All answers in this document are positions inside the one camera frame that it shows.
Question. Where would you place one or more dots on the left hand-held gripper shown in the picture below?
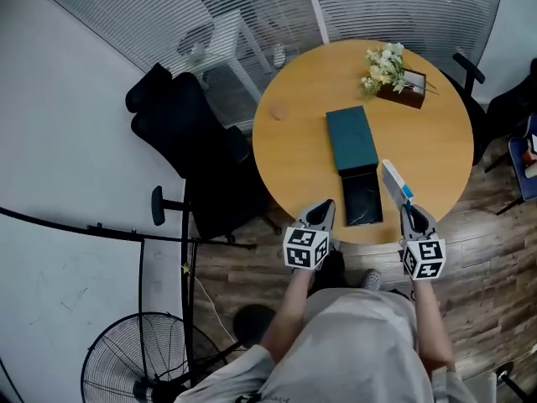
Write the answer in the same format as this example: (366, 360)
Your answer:
(301, 248)

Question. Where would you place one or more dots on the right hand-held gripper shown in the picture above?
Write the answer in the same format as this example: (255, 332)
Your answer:
(423, 256)

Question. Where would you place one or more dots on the white and blue bandages box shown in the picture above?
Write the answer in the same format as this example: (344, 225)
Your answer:
(396, 181)

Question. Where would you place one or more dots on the dark teal box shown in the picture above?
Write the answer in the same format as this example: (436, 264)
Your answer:
(352, 141)

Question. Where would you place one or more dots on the person's left forearm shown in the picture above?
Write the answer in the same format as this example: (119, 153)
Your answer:
(289, 313)

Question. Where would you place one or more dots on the person's right forearm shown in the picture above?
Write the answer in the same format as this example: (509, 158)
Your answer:
(432, 326)

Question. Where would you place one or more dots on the brown wooden holder box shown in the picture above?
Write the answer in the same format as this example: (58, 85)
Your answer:
(405, 92)

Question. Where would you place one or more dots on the person's grey shoe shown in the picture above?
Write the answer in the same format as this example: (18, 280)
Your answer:
(371, 279)

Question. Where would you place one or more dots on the black mesh armchair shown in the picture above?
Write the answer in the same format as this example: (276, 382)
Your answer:
(470, 107)

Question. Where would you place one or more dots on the blue chair with clutter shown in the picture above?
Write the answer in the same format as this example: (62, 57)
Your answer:
(522, 153)

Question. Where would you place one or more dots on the black metal board stand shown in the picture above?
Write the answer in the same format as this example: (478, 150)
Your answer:
(184, 242)

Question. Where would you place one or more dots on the person's grey shirt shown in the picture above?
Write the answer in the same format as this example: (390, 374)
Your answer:
(352, 351)

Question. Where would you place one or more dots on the yellow star sticker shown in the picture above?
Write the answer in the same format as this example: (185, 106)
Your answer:
(185, 268)

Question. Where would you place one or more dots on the black high-back office chair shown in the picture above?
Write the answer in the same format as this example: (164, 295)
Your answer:
(189, 141)

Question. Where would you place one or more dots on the white flower bouquet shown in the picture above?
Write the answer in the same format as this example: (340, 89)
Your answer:
(384, 67)

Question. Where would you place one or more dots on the black chair base leg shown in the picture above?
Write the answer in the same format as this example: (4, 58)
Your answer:
(514, 382)

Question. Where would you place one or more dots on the white side table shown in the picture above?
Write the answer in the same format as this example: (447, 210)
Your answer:
(228, 44)

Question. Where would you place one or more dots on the black pedestal fan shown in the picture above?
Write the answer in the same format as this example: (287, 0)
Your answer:
(126, 359)

